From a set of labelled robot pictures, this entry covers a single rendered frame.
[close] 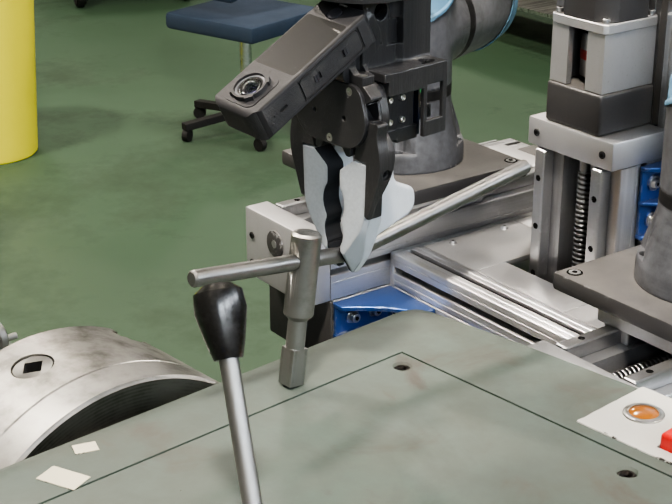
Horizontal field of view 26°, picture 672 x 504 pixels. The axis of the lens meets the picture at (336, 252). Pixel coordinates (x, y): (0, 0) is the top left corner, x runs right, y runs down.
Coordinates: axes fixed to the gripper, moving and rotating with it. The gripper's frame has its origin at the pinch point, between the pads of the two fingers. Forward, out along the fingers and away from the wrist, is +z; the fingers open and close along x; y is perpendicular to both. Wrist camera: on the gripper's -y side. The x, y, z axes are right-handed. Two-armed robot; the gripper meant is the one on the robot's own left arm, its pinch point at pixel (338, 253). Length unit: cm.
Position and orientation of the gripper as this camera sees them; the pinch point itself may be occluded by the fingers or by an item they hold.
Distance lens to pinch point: 105.4
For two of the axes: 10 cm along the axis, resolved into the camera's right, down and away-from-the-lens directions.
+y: 7.4, -2.6, 6.2
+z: 0.0, 9.3, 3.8
